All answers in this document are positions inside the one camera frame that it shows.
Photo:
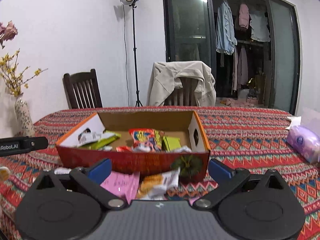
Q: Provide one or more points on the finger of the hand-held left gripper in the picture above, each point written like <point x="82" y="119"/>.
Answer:
<point x="35" y="143"/>

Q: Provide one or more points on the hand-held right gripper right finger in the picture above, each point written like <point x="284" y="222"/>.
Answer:
<point x="221" y="171"/>

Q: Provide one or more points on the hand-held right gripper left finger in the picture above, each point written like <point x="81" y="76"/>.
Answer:
<point x="100" y="170"/>

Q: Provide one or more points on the large pink snack packet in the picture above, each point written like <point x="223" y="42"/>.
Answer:
<point x="122" y="186"/>

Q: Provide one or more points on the long green white snack packet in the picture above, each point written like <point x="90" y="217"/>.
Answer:
<point x="110" y="140"/>

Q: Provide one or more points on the small pink snack packet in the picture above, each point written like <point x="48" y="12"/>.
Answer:
<point x="193" y="200"/>

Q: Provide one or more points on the red cardboard box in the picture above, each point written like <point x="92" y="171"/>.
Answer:
<point x="140" y="162"/>

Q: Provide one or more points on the red snack bag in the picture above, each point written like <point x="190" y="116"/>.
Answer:
<point x="143" y="138"/>

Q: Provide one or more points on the green box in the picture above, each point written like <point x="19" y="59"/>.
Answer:
<point x="171" y="143"/>

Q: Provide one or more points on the white cracker packet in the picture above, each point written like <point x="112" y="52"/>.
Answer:
<point x="157" y="183"/>

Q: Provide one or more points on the pale rounded object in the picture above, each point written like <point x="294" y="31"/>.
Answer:
<point x="3" y="173"/>

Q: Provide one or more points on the floral ceramic vase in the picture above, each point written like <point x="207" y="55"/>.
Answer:
<point x="23" y="117"/>

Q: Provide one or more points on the red patterned tablecloth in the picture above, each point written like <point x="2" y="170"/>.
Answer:
<point x="250" y="142"/>

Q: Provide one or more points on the yellow flower branches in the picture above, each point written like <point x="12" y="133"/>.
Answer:
<point x="13" y="80"/>

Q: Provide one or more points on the pink cloth heap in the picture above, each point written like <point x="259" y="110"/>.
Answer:
<point x="240" y="102"/>

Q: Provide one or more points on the dark wooden chair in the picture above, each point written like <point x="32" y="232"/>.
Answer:
<point x="82" y="90"/>

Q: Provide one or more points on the brown wooden chair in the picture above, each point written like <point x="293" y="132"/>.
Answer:
<point x="186" y="91"/>

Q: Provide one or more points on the purple tissue pack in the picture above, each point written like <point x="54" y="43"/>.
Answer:
<point x="303" y="141"/>

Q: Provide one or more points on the white paper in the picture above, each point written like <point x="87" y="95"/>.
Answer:
<point x="295" y="122"/>

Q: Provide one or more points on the shiny gold bag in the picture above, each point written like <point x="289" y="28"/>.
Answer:
<point x="250" y="83"/>

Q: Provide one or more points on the beige jacket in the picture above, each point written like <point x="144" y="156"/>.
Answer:
<point x="170" y="80"/>

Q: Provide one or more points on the pale long hanging garment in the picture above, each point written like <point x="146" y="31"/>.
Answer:
<point x="241" y="67"/>

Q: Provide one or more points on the pink flowers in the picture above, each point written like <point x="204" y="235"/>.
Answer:
<point x="8" y="33"/>

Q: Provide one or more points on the studio light on stand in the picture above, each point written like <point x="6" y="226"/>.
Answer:
<point x="135" y="55"/>

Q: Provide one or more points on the light blue hanging shirt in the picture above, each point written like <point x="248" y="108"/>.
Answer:
<point x="225" y="30"/>

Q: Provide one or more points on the white hanging garment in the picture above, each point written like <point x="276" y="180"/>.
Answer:
<point x="260" y="28"/>

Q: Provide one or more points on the pink hanging garment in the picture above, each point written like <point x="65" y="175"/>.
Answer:
<point x="243" y="17"/>

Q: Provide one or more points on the black sliding glass door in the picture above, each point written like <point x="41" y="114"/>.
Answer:
<point x="187" y="17"/>

